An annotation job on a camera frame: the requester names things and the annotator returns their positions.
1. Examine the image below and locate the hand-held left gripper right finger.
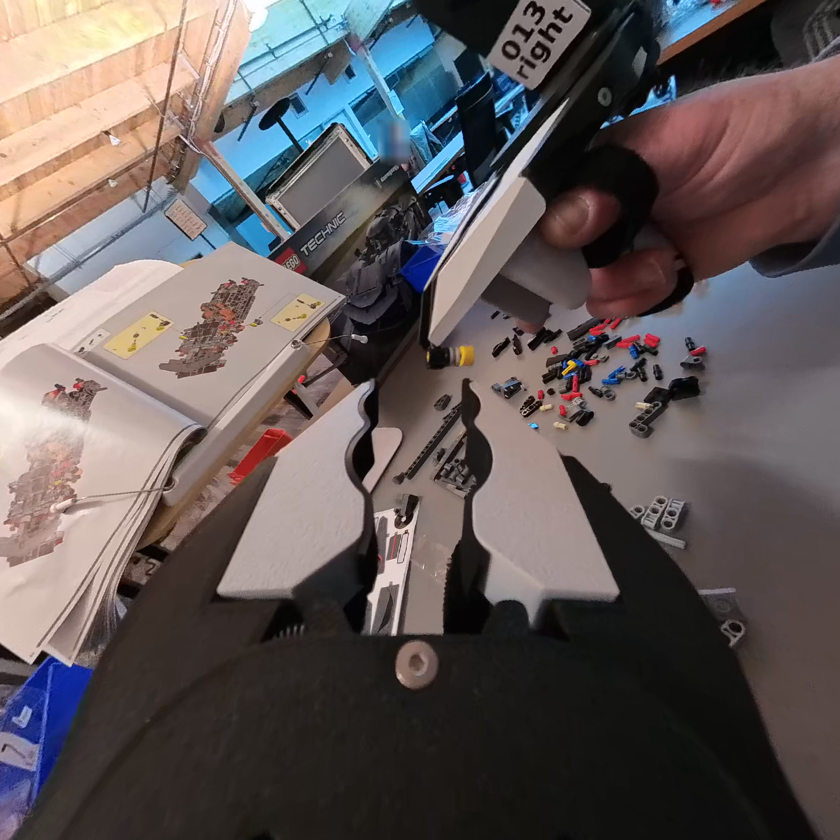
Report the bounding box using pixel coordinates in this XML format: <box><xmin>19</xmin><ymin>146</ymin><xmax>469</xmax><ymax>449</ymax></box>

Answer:
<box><xmin>458</xmin><ymin>378</ymin><xmax>622</xmax><ymax>626</ymax></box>

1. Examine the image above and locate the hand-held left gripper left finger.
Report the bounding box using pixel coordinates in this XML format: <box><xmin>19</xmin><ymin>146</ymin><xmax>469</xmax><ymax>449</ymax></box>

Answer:
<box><xmin>215</xmin><ymin>379</ymin><xmax>382</xmax><ymax>601</ymax></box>

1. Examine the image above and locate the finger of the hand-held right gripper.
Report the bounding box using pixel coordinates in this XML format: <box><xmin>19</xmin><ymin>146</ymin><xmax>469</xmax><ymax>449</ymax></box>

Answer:
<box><xmin>420</xmin><ymin>177</ymin><xmax>548</xmax><ymax>349</ymax></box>
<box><xmin>420</xmin><ymin>98</ymin><xmax>571</xmax><ymax>293</ymax></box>

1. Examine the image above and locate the person's right forearm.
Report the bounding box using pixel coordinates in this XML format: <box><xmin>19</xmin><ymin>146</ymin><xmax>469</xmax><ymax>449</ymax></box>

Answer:
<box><xmin>748</xmin><ymin>220</ymin><xmax>840</xmax><ymax>280</ymax></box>

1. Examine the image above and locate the dark grey lego connectors cluster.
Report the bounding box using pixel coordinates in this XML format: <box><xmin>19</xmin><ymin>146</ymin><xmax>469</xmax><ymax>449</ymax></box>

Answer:
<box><xmin>432</xmin><ymin>456</ymin><xmax>480</xmax><ymax>497</ymax></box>

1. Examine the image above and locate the lego sticker sheet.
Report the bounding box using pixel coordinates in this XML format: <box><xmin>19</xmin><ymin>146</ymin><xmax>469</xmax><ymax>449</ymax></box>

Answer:
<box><xmin>363</xmin><ymin>512</ymin><xmax>416</xmax><ymax>636</ymax></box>

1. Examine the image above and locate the long dark lego beam with holes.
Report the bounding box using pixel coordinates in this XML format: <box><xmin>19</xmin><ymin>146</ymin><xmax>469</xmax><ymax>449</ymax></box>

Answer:
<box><xmin>392</xmin><ymin>402</ymin><xmax>463</xmax><ymax>485</ymax></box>

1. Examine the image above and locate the black lego set box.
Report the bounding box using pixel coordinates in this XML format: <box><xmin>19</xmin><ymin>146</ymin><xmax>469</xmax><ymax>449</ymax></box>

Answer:
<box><xmin>266</xmin><ymin>164</ymin><xmax>460</xmax><ymax>395</ymax></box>

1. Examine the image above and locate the pile of small lego pieces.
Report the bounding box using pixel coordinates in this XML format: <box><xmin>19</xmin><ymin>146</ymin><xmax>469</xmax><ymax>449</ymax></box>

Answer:
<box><xmin>489</xmin><ymin>314</ymin><xmax>710</xmax><ymax>434</ymax></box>

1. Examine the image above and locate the Lego Technic box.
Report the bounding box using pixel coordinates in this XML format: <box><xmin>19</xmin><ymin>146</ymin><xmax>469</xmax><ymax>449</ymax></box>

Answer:
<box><xmin>266</xmin><ymin>123</ymin><xmax>368</xmax><ymax>231</ymax></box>

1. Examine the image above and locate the grey flat lego tile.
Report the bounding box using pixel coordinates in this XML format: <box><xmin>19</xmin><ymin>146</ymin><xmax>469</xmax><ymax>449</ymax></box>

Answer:
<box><xmin>697</xmin><ymin>587</ymin><xmax>747</xmax><ymax>624</ymax></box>

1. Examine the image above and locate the open lego instruction booklet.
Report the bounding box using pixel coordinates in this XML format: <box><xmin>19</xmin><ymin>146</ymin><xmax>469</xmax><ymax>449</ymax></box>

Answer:
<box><xmin>0</xmin><ymin>243</ymin><xmax>347</xmax><ymax>665</ymax></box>

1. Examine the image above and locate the person's right hand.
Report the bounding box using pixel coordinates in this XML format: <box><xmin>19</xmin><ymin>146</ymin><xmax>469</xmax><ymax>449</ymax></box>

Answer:
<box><xmin>518</xmin><ymin>62</ymin><xmax>840</xmax><ymax>336</ymax></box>

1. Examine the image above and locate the blue plastic bin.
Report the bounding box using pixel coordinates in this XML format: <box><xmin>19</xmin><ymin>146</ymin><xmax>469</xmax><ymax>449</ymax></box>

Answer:
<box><xmin>400</xmin><ymin>239</ymin><xmax>460</xmax><ymax>290</ymax></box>

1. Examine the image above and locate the black office chair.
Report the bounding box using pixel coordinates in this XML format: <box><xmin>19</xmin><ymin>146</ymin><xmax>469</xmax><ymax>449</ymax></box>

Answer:
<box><xmin>453</xmin><ymin>72</ymin><xmax>519</xmax><ymax>191</ymax></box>

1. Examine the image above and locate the red plastic object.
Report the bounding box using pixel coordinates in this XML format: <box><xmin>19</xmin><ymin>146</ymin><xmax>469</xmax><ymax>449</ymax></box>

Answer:
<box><xmin>226</xmin><ymin>428</ymin><xmax>293</xmax><ymax>483</ymax></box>

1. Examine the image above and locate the wooden background desk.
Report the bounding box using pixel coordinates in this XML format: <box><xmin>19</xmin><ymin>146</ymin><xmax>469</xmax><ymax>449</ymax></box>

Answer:
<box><xmin>656</xmin><ymin>0</ymin><xmax>769</xmax><ymax>67</ymax></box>

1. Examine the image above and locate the wooden book stand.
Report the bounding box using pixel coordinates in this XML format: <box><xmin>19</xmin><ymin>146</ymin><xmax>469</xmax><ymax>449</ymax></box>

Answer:
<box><xmin>131</xmin><ymin>308</ymin><xmax>368</xmax><ymax>552</ymax></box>

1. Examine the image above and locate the black floor lamp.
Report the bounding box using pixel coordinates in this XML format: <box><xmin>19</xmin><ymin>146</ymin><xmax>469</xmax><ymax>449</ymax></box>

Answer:
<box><xmin>259</xmin><ymin>98</ymin><xmax>299</xmax><ymax>158</ymax></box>

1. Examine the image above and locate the white wall notice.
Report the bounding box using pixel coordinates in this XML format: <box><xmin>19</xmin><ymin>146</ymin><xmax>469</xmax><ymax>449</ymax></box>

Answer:
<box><xmin>164</xmin><ymin>200</ymin><xmax>207</xmax><ymax>240</ymax></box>

